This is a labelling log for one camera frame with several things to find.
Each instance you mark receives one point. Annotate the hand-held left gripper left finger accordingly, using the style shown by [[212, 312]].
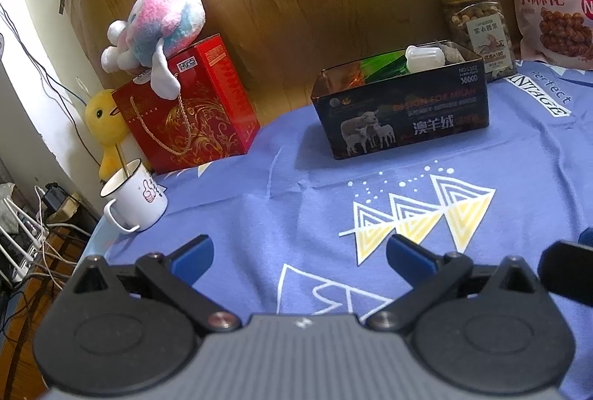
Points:
[[192, 256]]

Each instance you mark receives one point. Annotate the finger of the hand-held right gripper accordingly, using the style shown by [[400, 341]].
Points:
[[570, 270]]

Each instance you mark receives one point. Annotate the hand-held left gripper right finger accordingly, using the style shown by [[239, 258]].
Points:
[[407, 256]]

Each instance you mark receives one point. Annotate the black sheep-print box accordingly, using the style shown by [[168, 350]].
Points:
[[417, 117]]

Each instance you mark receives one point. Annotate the jelly cup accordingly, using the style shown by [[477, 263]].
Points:
[[424, 58]]

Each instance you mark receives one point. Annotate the white enamel mug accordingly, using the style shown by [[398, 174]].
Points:
[[139, 200]]

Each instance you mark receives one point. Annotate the blue printed tablecloth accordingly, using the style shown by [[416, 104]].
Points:
[[278, 205]]

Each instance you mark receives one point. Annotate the wooden stick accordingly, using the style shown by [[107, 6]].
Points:
[[122, 159]]

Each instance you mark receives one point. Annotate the brown cardboard box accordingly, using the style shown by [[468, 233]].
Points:
[[69, 210]]

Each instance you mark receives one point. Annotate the red gift box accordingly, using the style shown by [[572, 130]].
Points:
[[199, 122]]

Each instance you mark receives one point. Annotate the black power adapter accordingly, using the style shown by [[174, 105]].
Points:
[[55, 196]]

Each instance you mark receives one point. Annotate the yellow duck plush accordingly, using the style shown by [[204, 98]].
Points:
[[104, 117]]

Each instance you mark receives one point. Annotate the pink and blue plush toy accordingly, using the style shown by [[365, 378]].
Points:
[[162, 20]]

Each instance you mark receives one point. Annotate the clear nut jar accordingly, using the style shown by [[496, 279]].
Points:
[[482, 29]]

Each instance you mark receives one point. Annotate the large pink snack bag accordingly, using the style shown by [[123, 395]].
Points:
[[546, 10]]

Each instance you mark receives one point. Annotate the wood-grain wall sheet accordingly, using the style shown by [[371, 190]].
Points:
[[301, 1]]

